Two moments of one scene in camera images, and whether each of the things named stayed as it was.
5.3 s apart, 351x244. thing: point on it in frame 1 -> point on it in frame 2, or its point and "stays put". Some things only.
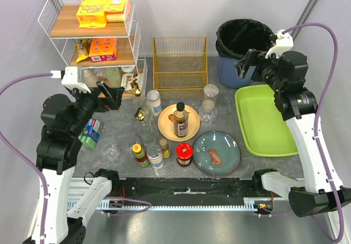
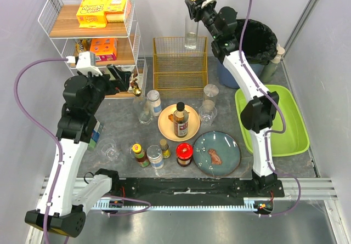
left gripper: x=107 y=96 -> x=115 y=78
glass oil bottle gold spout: x=147 y=134 -> x=191 y=26
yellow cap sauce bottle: x=140 y=155 stays put
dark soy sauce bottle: x=181 y=120 stays put
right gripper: x=251 y=65 -> x=194 y=7
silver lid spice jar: x=155 y=155 stays put
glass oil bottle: x=140 y=103 stays put
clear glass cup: x=207 y=113 stays put
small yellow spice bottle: x=164 y=146 stays put
